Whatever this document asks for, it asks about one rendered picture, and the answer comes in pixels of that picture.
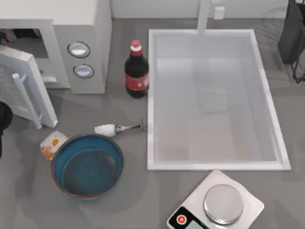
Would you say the dark cola bottle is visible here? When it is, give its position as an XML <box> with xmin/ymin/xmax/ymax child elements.
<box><xmin>124</xmin><ymin>40</ymin><xmax>150</xmax><ymax>99</ymax></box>

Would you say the white hand blender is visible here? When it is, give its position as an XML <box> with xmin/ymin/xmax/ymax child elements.
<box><xmin>94</xmin><ymin>118</ymin><xmax>145</xmax><ymax>137</ymax></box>

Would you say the white sink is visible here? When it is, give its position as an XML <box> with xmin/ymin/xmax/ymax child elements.
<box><xmin>147</xmin><ymin>29</ymin><xmax>292</xmax><ymax>171</ymax></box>

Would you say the round grey microwave knob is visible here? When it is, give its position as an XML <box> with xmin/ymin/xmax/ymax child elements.
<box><xmin>67</xmin><ymin>41</ymin><xmax>91</xmax><ymax>59</ymax></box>
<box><xmin>72</xmin><ymin>63</ymin><xmax>95</xmax><ymax>79</ymax></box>

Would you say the blue bowl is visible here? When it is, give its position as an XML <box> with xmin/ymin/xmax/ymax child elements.
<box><xmin>51</xmin><ymin>134</ymin><xmax>124</xmax><ymax>201</ymax></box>

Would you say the white and orange snack bag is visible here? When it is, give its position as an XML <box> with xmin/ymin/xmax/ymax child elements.
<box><xmin>40</xmin><ymin>131</ymin><xmax>70</xmax><ymax>162</ymax></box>

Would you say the silver kitchen scale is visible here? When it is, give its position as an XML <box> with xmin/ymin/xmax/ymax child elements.
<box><xmin>166</xmin><ymin>169</ymin><xmax>265</xmax><ymax>229</ymax></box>

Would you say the tall white tap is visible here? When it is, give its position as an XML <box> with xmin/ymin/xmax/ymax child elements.
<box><xmin>196</xmin><ymin>0</ymin><xmax>221</xmax><ymax>37</ymax></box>

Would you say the pale microwave oven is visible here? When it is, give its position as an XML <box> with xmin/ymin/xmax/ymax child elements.
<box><xmin>0</xmin><ymin>0</ymin><xmax>112</xmax><ymax>94</ymax></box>

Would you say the white microwave door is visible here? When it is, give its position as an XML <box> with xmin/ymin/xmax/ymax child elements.
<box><xmin>0</xmin><ymin>44</ymin><xmax>59</xmax><ymax>130</ymax></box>

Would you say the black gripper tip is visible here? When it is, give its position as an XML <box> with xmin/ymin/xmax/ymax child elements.
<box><xmin>0</xmin><ymin>101</ymin><xmax>13</xmax><ymax>159</ymax></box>

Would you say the white door handle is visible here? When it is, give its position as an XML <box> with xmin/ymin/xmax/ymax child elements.
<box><xmin>12</xmin><ymin>73</ymin><xmax>43</xmax><ymax>130</ymax></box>

